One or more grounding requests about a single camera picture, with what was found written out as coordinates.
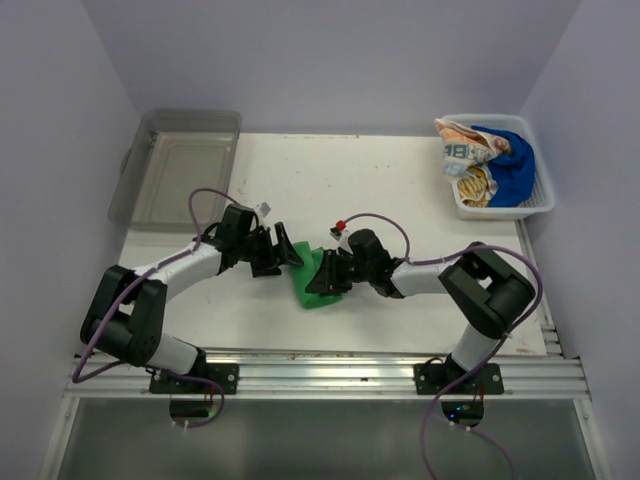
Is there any aluminium mounting rail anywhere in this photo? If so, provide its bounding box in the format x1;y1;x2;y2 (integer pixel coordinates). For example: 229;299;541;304
64;349;591;401

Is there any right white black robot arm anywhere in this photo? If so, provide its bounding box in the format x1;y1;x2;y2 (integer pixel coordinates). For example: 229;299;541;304
250;225;542;393

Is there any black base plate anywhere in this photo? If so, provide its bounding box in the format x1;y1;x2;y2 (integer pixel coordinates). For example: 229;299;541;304
149;363;240;395
413;361;505;395

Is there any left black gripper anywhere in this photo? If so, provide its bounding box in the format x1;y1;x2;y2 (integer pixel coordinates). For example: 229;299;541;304
237;222;302;277

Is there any clear grey plastic bin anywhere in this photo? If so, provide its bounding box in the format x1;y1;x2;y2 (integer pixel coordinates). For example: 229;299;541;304
108;108;242;233

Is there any yellow striped cloth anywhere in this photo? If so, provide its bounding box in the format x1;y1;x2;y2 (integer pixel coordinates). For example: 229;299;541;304
457;166;498;208

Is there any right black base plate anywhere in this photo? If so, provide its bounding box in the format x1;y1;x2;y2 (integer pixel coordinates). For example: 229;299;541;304
413;361;505;395

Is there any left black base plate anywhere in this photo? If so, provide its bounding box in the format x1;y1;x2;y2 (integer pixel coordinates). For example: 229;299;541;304
149;363;240;395

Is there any white perforated plastic basket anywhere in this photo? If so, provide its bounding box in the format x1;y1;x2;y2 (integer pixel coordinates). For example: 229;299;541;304
439;114;555;221

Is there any green microfiber towel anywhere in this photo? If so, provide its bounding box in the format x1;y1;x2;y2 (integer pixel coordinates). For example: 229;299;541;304
290;241;342;310

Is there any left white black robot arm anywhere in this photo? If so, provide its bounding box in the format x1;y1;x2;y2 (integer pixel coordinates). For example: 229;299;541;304
73;204;304;393

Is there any blue cloth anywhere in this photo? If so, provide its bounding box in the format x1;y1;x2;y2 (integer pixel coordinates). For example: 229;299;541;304
472;125;536;208

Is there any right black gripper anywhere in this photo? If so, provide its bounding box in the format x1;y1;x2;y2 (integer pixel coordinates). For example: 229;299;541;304
306;249;373;295

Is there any printed patterned towel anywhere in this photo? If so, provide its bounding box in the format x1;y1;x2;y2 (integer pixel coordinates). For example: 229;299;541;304
434;119;511;183

